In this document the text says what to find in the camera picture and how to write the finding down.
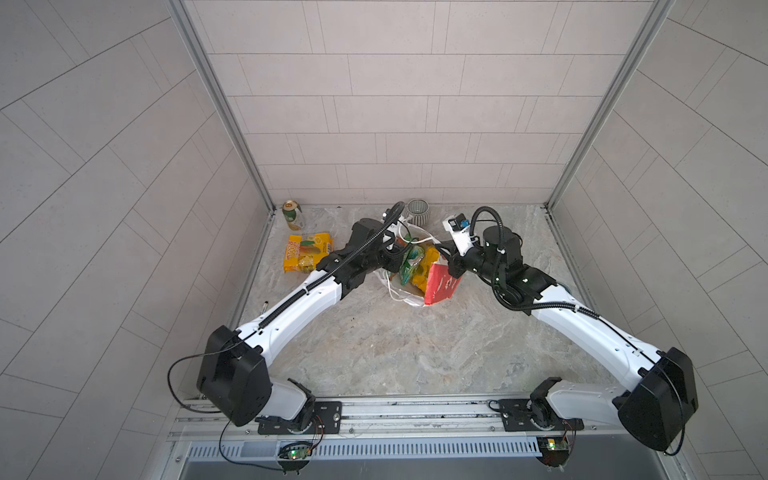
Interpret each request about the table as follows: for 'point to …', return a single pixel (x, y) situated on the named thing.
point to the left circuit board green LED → (298, 453)
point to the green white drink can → (289, 210)
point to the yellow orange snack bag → (303, 252)
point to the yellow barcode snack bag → (429, 257)
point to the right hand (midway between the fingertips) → (435, 246)
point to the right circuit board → (554, 450)
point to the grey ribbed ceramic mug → (418, 210)
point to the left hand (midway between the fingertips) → (410, 243)
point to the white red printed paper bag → (399, 285)
